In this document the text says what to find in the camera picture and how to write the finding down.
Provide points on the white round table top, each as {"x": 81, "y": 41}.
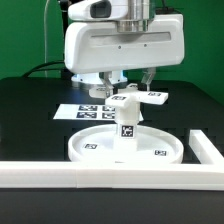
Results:
{"x": 95, "y": 144}

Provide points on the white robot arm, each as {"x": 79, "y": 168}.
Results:
{"x": 130, "y": 16}

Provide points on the white cross-shaped table base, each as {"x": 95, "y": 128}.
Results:
{"x": 125, "y": 97}

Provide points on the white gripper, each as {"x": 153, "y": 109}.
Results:
{"x": 99, "y": 47}

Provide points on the white L-shaped border fence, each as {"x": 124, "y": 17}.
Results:
{"x": 207, "y": 174}

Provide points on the white sheet with markers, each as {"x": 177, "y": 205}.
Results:
{"x": 84, "y": 112}

